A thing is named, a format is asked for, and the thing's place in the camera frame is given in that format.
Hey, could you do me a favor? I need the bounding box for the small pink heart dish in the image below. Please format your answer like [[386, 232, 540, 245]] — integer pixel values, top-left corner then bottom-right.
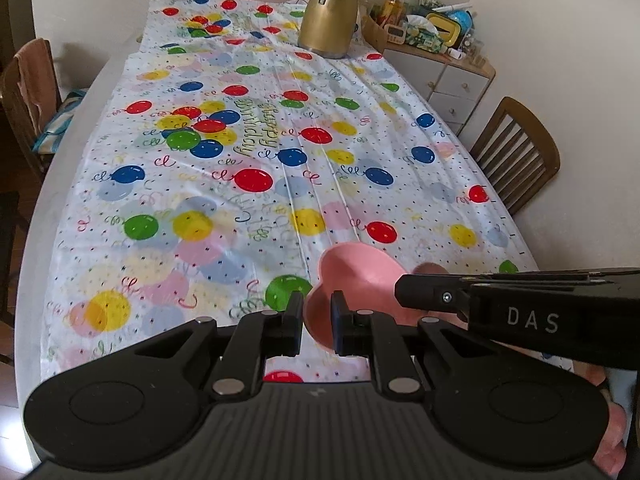
[[302, 242, 452, 351]]

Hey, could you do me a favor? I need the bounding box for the person's right hand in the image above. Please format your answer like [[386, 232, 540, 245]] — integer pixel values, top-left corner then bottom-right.
[[584, 364, 627, 478]]

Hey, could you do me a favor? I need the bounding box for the wooden chair right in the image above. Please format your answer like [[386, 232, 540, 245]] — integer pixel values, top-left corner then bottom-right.
[[470, 96, 561, 216]]

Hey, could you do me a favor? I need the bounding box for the wooden chair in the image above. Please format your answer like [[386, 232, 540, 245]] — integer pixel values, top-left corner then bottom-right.
[[1, 38, 62, 182], [470, 96, 561, 216]]

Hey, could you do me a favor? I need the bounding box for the balloon pattern tablecloth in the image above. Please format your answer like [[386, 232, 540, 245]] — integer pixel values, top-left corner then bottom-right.
[[40, 0, 536, 378]]

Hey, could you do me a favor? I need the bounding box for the white drawer cabinet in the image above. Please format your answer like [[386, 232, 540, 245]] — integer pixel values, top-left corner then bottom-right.
[[360, 14, 496, 134]]

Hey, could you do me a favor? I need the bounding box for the green floral tissue pack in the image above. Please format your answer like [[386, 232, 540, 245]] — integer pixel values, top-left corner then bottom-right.
[[404, 14, 447, 54]]

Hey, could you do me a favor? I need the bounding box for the white digital timer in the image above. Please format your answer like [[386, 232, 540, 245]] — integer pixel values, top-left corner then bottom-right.
[[384, 24, 407, 46]]

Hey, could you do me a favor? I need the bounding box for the striped bag on chair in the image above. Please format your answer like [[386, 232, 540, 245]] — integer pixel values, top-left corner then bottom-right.
[[32, 89, 87, 155]]

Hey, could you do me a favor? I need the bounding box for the orange drink bottle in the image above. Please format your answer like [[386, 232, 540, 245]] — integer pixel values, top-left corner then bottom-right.
[[378, 0, 404, 27]]

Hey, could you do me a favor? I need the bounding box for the gold thermos jug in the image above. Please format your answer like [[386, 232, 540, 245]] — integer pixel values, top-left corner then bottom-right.
[[297, 0, 359, 58]]

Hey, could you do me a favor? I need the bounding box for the wooden chair far left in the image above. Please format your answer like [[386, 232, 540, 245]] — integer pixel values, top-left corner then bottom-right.
[[1, 38, 62, 182]]

